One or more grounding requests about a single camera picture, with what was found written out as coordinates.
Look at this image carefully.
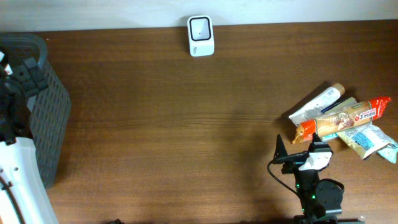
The white bamboo print tube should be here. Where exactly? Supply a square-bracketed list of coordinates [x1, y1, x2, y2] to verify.
[289, 83, 345, 126]

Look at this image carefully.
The white wet wipes pack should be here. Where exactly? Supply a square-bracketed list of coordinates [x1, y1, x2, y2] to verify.
[320, 96, 393, 161]

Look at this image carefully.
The orange cracker snack pack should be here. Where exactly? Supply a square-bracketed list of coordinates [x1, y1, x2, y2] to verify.
[291, 96, 392, 144]

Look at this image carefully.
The teal sachet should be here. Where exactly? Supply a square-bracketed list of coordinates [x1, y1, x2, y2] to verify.
[377, 139, 397, 164]

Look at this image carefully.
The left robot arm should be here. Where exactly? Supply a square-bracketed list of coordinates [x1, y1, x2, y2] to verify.
[1, 48, 58, 223]

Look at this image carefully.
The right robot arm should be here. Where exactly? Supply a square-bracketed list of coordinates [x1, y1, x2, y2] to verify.
[269, 134, 345, 223]

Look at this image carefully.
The white barcode scanner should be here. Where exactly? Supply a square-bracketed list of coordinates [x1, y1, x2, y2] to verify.
[187, 15, 215, 57]

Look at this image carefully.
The grey plastic basket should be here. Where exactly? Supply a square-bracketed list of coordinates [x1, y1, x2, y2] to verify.
[1, 34, 72, 189]

